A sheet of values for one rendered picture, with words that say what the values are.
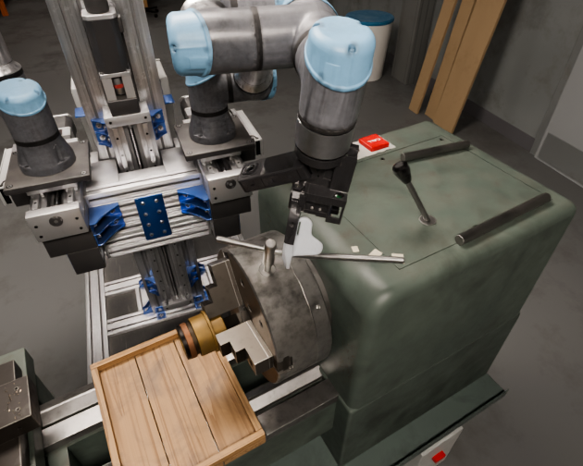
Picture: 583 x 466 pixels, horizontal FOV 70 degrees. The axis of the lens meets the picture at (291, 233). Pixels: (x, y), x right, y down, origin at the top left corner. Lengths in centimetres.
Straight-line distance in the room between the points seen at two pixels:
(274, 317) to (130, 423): 45
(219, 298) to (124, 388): 36
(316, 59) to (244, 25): 11
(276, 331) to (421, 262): 31
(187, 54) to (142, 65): 92
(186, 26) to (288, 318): 52
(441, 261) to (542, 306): 189
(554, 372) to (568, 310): 45
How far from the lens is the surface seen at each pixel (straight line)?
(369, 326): 81
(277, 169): 60
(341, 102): 50
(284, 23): 56
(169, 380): 112
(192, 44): 55
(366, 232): 88
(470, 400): 155
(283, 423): 105
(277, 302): 80
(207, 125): 136
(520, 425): 223
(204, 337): 89
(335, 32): 49
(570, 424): 234
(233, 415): 105
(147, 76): 150
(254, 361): 85
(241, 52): 55
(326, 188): 61
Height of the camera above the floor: 182
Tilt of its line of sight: 41 degrees down
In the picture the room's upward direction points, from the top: straight up
